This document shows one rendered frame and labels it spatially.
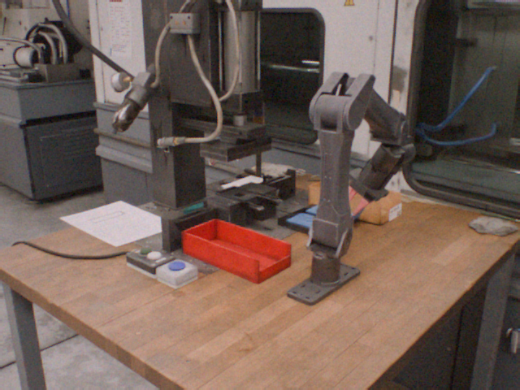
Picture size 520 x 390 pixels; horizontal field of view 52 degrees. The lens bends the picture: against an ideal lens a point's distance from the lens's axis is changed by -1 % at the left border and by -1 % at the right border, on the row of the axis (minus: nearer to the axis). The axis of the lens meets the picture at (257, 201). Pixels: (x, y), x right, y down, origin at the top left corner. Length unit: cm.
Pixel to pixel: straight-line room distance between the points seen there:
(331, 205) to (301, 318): 24
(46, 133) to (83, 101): 40
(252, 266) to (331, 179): 27
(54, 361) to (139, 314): 155
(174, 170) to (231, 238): 34
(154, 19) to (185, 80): 20
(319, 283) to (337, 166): 26
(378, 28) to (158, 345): 130
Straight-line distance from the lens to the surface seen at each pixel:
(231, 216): 144
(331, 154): 109
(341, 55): 200
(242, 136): 142
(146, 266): 126
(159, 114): 162
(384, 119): 123
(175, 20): 148
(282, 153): 221
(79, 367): 258
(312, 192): 165
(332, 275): 118
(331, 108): 107
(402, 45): 181
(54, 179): 458
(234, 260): 123
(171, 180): 164
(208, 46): 144
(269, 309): 111
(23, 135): 444
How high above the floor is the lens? 147
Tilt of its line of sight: 20 degrees down
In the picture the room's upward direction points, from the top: straight up
